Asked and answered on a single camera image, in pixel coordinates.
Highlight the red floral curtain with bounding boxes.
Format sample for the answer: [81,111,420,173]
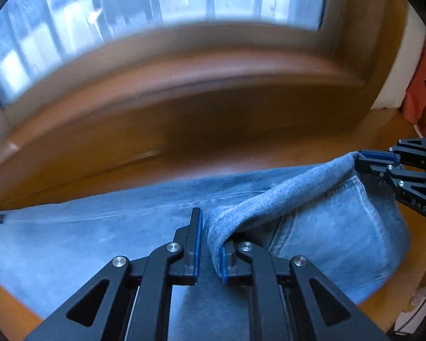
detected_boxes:
[401,39,426,139]

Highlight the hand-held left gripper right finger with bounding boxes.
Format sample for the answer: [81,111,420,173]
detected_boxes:
[219,240,393,341]

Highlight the pale cardboard piece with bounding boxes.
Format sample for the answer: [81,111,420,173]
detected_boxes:
[394,284,426,334]

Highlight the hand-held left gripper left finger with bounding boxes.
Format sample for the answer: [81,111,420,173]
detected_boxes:
[24,207,203,341]

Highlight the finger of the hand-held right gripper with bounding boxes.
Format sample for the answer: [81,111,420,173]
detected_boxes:
[358,138,426,172]
[354,160,426,188]

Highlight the blue denim jeans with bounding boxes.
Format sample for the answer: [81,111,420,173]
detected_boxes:
[0,152,410,322]

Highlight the window with grey frame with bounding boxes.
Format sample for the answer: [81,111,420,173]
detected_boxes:
[0,0,332,121]

